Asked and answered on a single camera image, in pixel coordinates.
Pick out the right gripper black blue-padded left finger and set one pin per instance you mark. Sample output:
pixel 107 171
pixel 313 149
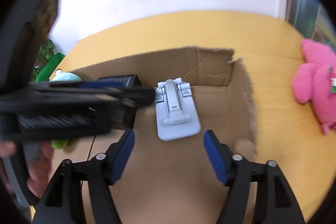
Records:
pixel 62 201

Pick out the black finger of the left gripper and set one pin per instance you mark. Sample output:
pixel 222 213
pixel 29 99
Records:
pixel 136 96

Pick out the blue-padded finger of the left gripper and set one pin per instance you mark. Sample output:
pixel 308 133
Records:
pixel 85 85

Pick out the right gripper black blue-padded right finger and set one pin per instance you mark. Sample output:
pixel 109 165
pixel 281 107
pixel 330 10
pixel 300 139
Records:
pixel 275 201

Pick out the pink blue green plush toy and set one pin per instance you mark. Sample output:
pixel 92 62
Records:
pixel 59 77

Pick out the white folding phone stand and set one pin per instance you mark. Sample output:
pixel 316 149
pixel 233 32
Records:
pixel 174 108

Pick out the person's left hand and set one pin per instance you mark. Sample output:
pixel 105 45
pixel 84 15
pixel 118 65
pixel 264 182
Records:
pixel 39 169

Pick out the large potted green plant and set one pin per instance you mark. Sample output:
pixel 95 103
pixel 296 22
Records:
pixel 45 53

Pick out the brown cardboard box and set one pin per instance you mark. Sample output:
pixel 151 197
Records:
pixel 168 177

